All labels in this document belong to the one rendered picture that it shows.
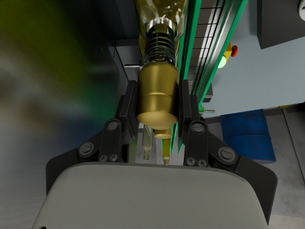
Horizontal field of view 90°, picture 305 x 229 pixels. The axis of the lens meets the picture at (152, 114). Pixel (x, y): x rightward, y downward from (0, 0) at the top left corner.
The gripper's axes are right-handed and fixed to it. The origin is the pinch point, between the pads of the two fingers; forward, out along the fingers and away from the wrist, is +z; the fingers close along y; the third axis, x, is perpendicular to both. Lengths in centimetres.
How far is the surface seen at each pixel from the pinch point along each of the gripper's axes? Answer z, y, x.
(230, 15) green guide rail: 25.9, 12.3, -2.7
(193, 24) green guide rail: 23.6, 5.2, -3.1
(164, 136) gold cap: 6.6, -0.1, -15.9
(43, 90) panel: 2.8, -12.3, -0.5
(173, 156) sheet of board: 115, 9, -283
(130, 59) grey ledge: 36.3, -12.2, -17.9
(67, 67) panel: 8.0, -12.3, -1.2
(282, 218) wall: 24, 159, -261
